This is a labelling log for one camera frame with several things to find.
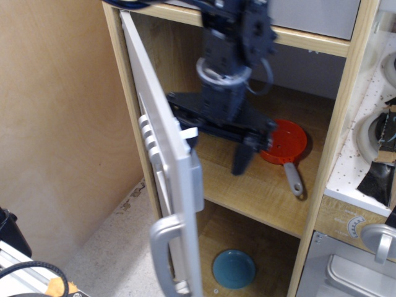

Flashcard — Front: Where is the black braided cable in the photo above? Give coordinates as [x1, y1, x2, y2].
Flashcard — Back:
[0, 261, 69, 297]

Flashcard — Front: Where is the red toy pan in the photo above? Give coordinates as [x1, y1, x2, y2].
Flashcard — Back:
[260, 119, 308, 197]

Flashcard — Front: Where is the white speckled toy countertop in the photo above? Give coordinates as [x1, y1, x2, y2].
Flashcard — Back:
[324, 33, 395, 217]

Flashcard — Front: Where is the teal toy plate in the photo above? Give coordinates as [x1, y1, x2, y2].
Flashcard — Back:
[212, 249, 256, 290]

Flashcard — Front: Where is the silver oven knob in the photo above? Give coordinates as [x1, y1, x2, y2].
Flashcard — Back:
[361, 224, 395, 265]

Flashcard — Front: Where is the aluminium extrusion rail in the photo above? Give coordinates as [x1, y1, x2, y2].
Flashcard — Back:
[0, 239, 59, 297]

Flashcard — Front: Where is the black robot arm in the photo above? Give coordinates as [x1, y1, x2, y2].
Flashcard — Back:
[111, 1, 277, 175]

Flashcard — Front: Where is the black box at left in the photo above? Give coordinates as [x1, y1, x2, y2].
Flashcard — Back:
[1, 208, 32, 257]

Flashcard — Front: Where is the orange tape piece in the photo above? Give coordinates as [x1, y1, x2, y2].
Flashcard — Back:
[45, 277, 79, 297]

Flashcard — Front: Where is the silver oven door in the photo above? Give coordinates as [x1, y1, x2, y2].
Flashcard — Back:
[296, 231, 395, 297]

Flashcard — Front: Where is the silver toy fridge door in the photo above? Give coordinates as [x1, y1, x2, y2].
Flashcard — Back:
[120, 11, 204, 296]

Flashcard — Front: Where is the silver upper freezer door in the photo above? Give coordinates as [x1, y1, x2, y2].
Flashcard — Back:
[166, 0, 361, 40]

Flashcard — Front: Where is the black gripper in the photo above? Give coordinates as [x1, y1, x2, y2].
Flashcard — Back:
[166, 66, 277, 176]

